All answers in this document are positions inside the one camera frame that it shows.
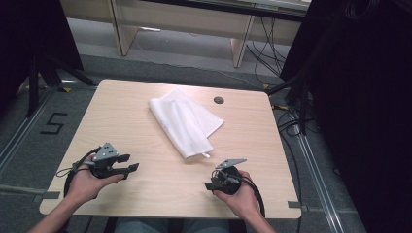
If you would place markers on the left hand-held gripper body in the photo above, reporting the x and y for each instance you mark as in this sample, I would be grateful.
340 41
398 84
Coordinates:
104 158

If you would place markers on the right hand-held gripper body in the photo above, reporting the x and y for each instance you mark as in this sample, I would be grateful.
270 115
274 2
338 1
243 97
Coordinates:
228 181

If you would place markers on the white towel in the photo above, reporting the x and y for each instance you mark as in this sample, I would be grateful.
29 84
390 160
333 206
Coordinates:
183 124

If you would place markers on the person's right hand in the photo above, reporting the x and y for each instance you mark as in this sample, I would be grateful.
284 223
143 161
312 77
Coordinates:
243 202

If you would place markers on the person's left hand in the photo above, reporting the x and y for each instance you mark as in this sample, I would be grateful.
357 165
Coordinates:
85 187

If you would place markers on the person's legs in jeans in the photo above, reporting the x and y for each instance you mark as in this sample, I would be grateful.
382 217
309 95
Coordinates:
145 226

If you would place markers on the black tape floor mark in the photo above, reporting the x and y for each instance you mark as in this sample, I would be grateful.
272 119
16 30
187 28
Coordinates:
53 123

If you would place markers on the grey tape strip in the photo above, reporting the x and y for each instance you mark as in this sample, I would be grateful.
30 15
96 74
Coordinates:
48 195
294 204

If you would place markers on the yellow tape piece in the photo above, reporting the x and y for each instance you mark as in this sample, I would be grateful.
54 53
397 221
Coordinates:
266 86
67 89
281 106

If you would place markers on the black metal stand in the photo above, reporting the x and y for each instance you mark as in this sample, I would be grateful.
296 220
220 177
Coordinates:
34 84
302 97

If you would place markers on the black curtain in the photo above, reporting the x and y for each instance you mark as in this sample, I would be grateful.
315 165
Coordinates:
29 35
362 113

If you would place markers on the light wooden desk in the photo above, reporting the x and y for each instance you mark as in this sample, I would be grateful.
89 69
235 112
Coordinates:
181 19

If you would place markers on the metal floor rail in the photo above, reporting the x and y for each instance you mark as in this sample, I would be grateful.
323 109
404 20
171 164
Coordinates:
319 181
22 132

